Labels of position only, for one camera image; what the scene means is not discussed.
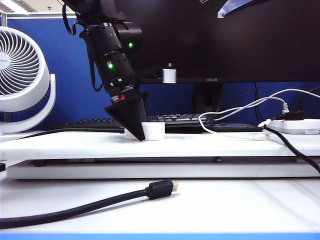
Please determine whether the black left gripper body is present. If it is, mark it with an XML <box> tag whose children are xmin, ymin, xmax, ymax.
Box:
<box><xmin>104</xmin><ymin>79</ymin><xmax>143</xmax><ymax>106</ymax></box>

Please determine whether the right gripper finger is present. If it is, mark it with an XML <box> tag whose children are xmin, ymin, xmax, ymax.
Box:
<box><xmin>216</xmin><ymin>0</ymin><xmax>271</xmax><ymax>19</ymax></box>

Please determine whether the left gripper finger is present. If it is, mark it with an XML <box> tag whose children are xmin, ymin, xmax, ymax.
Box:
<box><xmin>104</xmin><ymin>92</ymin><xmax>147</xmax><ymax>142</ymax></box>
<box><xmin>141</xmin><ymin>90</ymin><xmax>150</xmax><ymax>124</ymax></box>

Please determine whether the white charging base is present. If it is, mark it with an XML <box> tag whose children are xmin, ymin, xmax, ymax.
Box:
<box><xmin>124</xmin><ymin>121</ymin><xmax>166</xmax><ymax>141</ymax></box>

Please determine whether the white Type-C charging cable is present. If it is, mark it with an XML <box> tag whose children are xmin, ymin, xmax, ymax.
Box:
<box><xmin>198</xmin><ymin>88</ymin><xmax>320</xmax><ymax>141</ymax></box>

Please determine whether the white base board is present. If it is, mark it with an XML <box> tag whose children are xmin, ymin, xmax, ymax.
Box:
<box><xmin>6</xmin><ymin>159</ymin><xmax>320</xmax><ymax>180</ymax></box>

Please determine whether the black computer keyboard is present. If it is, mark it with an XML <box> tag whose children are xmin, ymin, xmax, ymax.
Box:
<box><xmin>51</xmin><ymin>112</ymin><xmax>216</xmax><ymax>134</ymax></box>

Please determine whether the white raised board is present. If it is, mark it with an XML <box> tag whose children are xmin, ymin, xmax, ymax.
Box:
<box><xmin>0</xmin><ymin>131</ymin><xmax>320</xmax><ymax>161</ymax></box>

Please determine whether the black ASUS computer monitor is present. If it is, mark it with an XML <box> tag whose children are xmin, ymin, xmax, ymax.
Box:
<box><xmin>119</xmin><ymin>0</ymin><xmax>320</xmax><ymax>115</ymax></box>

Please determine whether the blue office partition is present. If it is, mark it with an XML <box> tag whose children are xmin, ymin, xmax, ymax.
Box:
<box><xmin>0</xmin><ymin>13</ymin><xmax>320</xmax><ymax>131</ymax></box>

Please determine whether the black flat slab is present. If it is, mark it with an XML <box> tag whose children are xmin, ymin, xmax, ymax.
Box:
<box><xmin>29</xmin><ymin>156</ymin><xmax>299</xmax><ymax>168</ymax></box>

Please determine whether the dark flat pad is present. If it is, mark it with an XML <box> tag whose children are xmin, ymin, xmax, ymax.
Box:
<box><xmin>209</xmin><ymin>122</ymin><xmax>265</xmax><ymax>133</ymax></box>

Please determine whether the white desk fan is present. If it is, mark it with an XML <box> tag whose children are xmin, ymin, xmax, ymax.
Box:
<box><xmin>0</xmin><ymin>26</ymin><xmax>57</xmax><ymax>136</ymax></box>

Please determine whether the white power strip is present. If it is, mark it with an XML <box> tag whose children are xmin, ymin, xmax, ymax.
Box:
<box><xmin>268</xmin><ymin>119</ymin><xmax>320</xmax><ymax>136</ymax></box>

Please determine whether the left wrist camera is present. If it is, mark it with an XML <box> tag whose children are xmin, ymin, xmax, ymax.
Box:
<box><xmin>129</xmin><ymin>62</ymin><xmax>178</xmax><ymax>84</ymax></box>

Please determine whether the thin black keyboard cable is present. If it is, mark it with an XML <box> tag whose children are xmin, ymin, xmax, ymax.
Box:
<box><xmin>18</xmin><ymin>128</ymin><xmax>125</xmax><ymax>140</ymax></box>

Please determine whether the thin black monitor cable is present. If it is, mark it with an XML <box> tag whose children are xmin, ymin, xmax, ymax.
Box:
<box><xmin>219</xmin><ymin>86</ymin><xmax>262</xmax><ymax>111</ymax></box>
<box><xmin>254</xmin><ymin>82</ymin><xmax>265</xmax><ymax>123</ymax></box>

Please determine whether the white ethernet cable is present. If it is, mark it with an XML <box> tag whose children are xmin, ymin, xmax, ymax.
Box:
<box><xmin>213</xmin><ymin>96</ymin><xmax>291</xmax><ymax>121</ymax></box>

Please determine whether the black HDMI cable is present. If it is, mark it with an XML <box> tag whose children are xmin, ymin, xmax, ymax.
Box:
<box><xmin>0</xmin><ymin>179</ymin><xmax>181</xmax><ymax>230</ymax></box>

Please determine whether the black power plug with cord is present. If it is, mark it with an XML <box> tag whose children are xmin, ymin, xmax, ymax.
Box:
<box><xmin>274</xmin><ymin>87</ymin><xmax>320</xmax><ymax>121</ymax></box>

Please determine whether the thick black power cable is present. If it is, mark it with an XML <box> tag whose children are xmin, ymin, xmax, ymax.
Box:
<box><xmin>263</xmin><ymin>125</ymin><xmax>320</xmax><ymax>175</ymax></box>

